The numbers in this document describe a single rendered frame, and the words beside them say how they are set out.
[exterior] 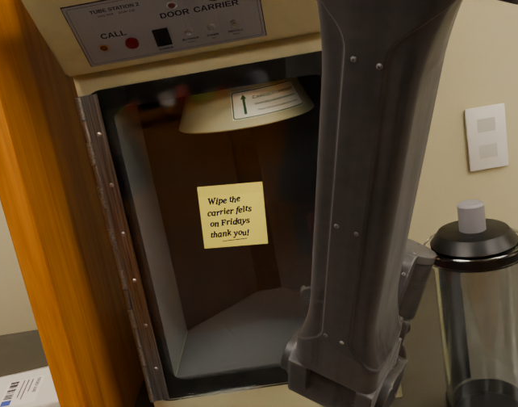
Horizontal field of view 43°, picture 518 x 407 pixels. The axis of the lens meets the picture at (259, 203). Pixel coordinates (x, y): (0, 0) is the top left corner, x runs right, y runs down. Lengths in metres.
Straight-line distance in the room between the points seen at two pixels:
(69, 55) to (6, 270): 0.71
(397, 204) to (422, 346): 0.68
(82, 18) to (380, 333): 0.43
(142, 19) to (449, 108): 0.69
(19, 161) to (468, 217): 0.47
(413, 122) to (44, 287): 0.53
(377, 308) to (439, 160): 0.86
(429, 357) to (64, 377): 0.50
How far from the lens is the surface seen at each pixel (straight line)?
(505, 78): 1.27
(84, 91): 0.79
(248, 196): 0.77
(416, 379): 0.94
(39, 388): 1.05
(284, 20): 0.71
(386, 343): 0.47
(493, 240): 0.72
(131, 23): 0.70
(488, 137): 1.26
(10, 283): 1.38
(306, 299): 0.67
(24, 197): 0.74
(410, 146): 0.33
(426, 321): 1.09
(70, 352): 0.79
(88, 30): 0.71
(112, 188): 0.79
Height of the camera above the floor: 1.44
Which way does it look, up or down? 16 degrees down
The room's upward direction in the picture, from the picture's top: 10 degrees counter-clockwise
